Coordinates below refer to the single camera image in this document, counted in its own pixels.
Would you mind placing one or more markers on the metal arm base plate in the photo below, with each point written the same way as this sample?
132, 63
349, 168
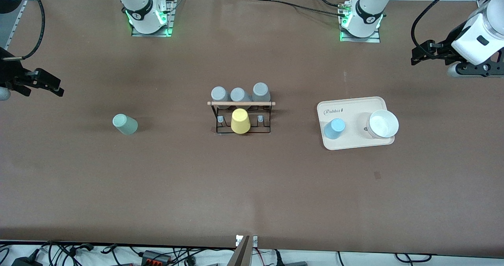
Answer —
360, 40
151, 34

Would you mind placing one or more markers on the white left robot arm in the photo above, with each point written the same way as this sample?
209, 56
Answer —
368, 10

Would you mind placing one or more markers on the grey cup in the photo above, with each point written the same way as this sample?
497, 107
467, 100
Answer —
219, 93
261, 90
239, 94

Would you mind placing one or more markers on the pale green cup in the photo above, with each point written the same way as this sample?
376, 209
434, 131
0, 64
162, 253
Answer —
126, 125

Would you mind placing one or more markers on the aluminium table edge rail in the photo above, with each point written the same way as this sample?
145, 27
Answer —
19, 21

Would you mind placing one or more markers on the black terminal block orange levers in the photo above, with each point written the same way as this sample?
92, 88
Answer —
151, 256

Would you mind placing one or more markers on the pale blue cup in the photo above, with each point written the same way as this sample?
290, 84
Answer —
334, 129

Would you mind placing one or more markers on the black power adapter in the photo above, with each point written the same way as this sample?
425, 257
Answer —
27, 262

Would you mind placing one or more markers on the white bowl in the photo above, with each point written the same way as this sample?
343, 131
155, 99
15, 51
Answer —
382, 124

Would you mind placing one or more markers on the yellow cup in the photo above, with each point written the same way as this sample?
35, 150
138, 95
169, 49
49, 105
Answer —
240, 122

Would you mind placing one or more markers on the beige plastic tray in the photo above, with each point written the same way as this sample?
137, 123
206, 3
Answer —
350, 112

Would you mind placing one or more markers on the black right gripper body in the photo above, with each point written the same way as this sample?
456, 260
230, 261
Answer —
11, 77

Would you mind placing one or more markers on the aluminium profile post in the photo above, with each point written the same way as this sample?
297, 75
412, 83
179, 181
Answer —
242, 254

